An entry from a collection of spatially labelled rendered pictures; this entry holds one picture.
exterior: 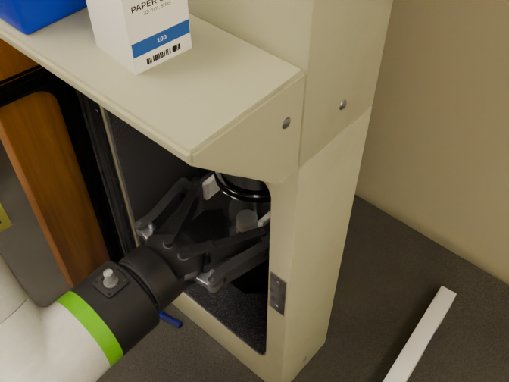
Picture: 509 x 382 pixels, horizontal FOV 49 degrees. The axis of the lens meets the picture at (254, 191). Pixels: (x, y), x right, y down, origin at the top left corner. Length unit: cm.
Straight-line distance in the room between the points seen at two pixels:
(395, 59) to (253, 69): 54
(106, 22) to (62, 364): 33
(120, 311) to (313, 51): 34
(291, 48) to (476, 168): 60
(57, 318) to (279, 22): 37
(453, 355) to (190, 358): 40
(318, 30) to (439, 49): 50
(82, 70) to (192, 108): 9
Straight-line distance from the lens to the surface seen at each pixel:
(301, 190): 49
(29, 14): 46
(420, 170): 101
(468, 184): 98
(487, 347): 96
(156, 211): 70
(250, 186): 67
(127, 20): 38
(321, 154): 49
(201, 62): 41
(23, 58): 71
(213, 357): 89
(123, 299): 60
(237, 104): 37
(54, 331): 59
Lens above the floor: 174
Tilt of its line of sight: 48 degrees down
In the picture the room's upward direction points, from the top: straight up
